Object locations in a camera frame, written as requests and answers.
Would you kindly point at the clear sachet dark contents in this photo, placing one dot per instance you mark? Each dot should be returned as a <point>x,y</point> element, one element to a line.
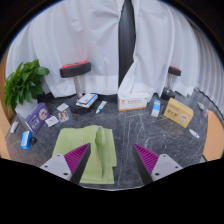
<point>63,116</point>

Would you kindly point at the small blue and white box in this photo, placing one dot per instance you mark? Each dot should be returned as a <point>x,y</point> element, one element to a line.
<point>156,108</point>

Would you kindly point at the small black round object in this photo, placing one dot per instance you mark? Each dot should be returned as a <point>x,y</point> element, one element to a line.
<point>33,141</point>

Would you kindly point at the small white packet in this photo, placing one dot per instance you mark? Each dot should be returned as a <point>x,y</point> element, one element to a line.
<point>14,127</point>

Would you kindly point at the purple box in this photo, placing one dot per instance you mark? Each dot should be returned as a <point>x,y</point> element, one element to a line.
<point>37,118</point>

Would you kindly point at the flat white sachet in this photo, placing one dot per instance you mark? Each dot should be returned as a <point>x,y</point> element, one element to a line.
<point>62,107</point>

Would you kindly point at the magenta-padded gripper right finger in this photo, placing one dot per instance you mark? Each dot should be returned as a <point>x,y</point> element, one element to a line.
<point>147,160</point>

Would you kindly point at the small black stool red rim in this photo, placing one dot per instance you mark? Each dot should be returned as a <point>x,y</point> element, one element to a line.
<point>174,70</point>

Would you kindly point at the white and orange box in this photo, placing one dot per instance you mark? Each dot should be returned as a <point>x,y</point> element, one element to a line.
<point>133,102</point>

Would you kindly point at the green potted plant white pot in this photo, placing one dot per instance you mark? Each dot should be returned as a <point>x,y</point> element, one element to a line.
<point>25,80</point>

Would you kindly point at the yellow box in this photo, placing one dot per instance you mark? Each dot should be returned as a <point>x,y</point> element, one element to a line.
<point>178,113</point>

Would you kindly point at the green towel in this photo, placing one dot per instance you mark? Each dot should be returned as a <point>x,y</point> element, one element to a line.
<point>100,155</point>

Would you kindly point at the white curtain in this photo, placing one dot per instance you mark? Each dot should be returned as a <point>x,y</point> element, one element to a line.
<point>86,36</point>

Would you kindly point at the small white pouch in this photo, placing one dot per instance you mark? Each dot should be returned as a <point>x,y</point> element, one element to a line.
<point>194,133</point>

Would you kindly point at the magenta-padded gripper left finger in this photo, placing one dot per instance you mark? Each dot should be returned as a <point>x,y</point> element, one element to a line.
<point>77,158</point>

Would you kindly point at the white and blue booklet stack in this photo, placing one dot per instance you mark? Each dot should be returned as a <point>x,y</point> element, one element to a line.
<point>86,100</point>

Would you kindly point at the flat sachet with picture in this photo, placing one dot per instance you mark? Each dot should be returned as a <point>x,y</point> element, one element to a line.
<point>52,121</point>

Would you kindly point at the white tube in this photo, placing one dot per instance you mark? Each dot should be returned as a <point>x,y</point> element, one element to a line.
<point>101,107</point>

